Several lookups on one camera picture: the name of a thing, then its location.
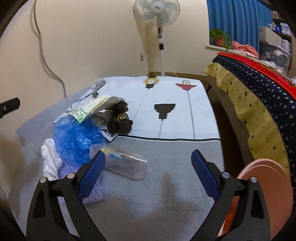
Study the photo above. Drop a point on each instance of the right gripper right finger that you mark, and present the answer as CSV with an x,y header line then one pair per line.
x,y
251,218

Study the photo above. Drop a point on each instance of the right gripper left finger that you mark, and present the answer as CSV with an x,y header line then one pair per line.
x,y
45,219

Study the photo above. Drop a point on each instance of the white tissue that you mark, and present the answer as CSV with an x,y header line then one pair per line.
x,y
51,159

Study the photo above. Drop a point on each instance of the clear plastic bag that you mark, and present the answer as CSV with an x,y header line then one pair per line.
x,y
122,162

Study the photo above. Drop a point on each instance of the dark brown sock bundle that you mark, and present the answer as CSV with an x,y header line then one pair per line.
x,y
119,121

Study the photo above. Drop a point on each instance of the pink trash bin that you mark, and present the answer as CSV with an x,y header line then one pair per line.
x,y
276,188

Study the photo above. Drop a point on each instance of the navy star bed sheet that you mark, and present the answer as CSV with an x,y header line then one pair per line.
x,y
266,110

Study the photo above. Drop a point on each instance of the printed white table mat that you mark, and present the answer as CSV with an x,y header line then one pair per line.
x,y
165,108

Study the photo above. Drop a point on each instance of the red bed blanket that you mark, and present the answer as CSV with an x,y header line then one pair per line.
x,y
271,74

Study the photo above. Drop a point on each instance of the grey storage bin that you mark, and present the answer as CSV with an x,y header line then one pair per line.
x,y
276,54

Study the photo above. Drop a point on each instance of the pink cloth on sill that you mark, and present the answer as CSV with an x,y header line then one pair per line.
x,y
245,49

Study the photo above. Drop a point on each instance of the potted green plant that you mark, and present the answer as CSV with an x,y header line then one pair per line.
x,y
220,38

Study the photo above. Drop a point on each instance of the cardboard box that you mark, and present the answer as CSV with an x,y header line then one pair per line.
x,y
266,35

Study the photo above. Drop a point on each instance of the blue curtain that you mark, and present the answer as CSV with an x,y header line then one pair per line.
x,y
241,19

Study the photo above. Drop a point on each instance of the wooden shelf unit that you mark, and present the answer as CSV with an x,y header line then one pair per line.
x,y
279,25

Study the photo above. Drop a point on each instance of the white standing fan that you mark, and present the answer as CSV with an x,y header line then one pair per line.
x,y
157,14

